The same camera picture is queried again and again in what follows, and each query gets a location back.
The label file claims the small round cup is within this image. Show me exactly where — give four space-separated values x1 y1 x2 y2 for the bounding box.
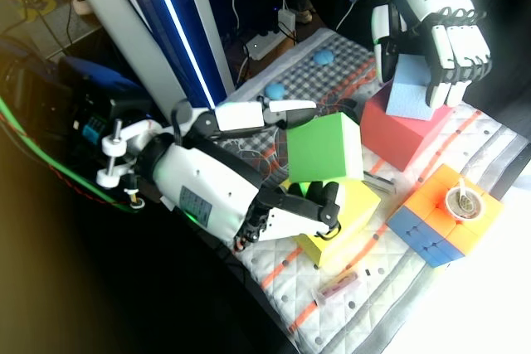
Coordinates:
444 186 485 221

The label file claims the small white spoon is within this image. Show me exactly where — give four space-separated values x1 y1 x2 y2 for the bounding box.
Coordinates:
455 177 469 211

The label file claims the blue round toy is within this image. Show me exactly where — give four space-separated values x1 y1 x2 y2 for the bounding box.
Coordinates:
311 49 335 67
264 82 287 101

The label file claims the white plug adapter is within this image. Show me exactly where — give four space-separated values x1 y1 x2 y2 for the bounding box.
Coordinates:
276 7 298 33

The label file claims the green cube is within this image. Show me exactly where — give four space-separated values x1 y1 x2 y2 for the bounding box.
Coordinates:
285 111 366 186

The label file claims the grey quilt with bear print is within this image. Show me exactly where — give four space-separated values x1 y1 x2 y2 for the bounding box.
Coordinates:
222 28 520 351

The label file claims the green cable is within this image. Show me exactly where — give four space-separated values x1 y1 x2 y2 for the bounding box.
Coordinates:
0 95 143 215

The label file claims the blue foam cube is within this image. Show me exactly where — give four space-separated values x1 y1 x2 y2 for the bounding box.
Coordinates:
384 53 446 123

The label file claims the large multicolour puzzle cube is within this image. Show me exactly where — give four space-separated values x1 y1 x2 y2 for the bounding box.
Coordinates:
385 162 505 269

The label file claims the silver metal clip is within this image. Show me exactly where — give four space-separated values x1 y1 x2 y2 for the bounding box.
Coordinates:
363 169 397 196

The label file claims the white pillar with blue light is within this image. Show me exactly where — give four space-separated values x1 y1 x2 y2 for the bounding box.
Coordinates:
57 0 238 123

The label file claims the red cube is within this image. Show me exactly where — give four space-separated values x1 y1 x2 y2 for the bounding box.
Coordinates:
359 80 455 173

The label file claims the white power strip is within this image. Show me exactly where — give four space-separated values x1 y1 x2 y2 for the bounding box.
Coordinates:
244 30 290 61

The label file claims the yellow cube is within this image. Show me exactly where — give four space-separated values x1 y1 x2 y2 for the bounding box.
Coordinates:
280 177 382 268

